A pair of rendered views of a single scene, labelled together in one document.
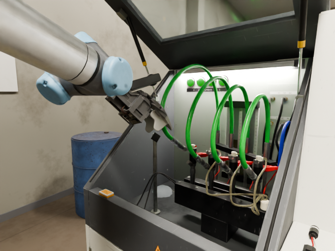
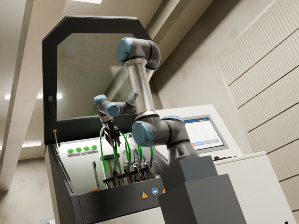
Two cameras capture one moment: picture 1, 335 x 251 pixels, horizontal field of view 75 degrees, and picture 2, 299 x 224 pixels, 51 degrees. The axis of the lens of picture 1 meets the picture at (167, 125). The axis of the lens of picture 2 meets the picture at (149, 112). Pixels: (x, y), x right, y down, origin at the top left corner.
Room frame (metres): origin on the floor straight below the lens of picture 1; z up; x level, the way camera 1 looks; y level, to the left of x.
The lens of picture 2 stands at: (-0.30, 1.65, 0.63)
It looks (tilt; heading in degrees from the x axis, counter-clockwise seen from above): 21 degrees up; 293
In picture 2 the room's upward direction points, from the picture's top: 17 degrees counter-clockwise
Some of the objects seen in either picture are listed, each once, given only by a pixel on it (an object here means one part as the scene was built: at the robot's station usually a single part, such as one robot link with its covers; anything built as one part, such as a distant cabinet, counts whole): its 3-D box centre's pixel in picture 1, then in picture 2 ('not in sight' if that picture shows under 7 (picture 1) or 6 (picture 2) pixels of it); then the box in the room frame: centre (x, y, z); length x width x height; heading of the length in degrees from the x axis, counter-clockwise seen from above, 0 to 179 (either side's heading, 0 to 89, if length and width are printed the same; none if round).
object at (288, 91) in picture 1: (281, 123); (132, 162); (0.85, -0.45, 1.20); 0.13 x 0.03 x 0.31; 50
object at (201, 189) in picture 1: (220, 210); not in sight; (0.73, -0.19, 0.91); 0.34 x 0.10 x 0.15; 50
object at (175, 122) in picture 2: not in sight; (172, 130); (0.19, 0.29, 1.07); 0.13 x 0.12 x 0.14; 60
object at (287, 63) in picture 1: (226, 68); (95, 139); (1.01, -0.27, 1.43); 0.54 x 0.03 x 0.02; 50
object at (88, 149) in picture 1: (99, 171); not in sight; (2.42, 0.78, 0.44); 0.58 x 0.58 x 0.87
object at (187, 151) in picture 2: not in sight; (181, 154); (0.18, 0.28, 0.95); 0.15 x 0.15 x 0.10
